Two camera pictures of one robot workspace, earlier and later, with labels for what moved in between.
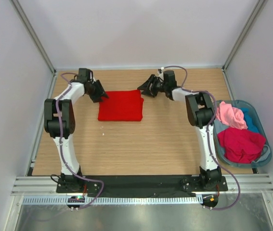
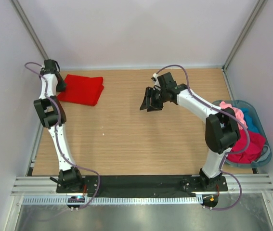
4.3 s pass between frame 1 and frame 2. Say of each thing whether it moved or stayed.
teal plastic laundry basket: stayed
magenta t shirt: stayed
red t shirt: moved
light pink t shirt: stayed
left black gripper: moved
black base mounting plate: stayed
